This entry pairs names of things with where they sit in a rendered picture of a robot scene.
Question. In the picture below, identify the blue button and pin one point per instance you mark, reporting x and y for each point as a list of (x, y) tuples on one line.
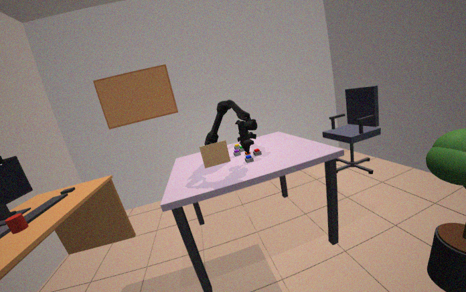
[(249, 159)]

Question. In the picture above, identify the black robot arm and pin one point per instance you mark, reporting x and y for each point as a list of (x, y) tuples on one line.
[(222, 107)]

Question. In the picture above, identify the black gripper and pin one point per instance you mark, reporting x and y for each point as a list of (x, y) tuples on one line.
[(244, 141)]

